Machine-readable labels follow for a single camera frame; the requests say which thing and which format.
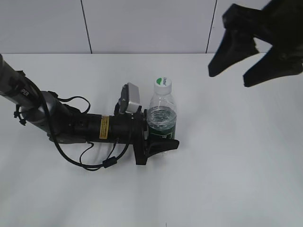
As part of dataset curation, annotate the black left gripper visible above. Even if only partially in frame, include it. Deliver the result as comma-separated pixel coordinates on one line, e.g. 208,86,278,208
131,109,179,166

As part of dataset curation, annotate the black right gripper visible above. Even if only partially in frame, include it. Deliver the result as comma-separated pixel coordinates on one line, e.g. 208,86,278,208
208,0,303,87

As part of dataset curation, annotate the clear cestbon water bottle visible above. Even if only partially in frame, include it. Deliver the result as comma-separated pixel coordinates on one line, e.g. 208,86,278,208
147,90,177,142

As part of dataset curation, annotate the white green bottle cap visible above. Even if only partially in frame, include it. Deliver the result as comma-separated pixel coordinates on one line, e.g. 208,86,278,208
154,77,172,96

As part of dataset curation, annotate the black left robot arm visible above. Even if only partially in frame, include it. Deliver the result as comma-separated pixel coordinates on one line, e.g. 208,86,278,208
0,60,179,166

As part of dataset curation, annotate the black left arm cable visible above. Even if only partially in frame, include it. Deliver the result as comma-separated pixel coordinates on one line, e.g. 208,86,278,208
35,82,133,171

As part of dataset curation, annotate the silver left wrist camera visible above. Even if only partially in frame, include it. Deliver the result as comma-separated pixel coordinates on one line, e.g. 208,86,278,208
119,82,140,114

